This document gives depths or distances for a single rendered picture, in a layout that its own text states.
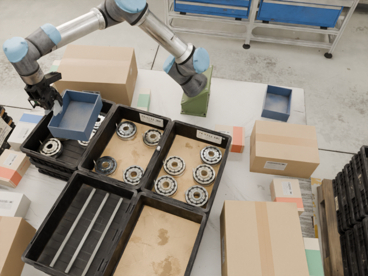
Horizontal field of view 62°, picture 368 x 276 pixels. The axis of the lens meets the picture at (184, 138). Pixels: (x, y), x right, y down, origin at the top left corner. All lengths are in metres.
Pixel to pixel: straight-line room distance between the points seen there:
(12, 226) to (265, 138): 1.19
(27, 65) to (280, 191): 1.17
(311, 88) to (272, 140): 1.64
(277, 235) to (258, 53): 2.34
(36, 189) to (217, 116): 1.04
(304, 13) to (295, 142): 1.83
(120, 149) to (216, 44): 2.12
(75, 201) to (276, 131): 1.01
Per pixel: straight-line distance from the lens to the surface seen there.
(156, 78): 2.02
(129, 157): 1.51
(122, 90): 1.77
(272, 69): 3.22
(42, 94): 1.27
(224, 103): 1.88
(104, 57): 1.90
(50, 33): 1.21
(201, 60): 1.51
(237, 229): 1.29
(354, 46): 3.81
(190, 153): 1.51
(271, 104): 1.93
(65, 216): 1.46
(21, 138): 1.80
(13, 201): 1.63
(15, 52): 1.14
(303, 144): 1.61
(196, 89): 1.67
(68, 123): 1.39
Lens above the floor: 2.11
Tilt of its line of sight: 56 degrees down
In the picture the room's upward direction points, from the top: 1 degrees clockwise
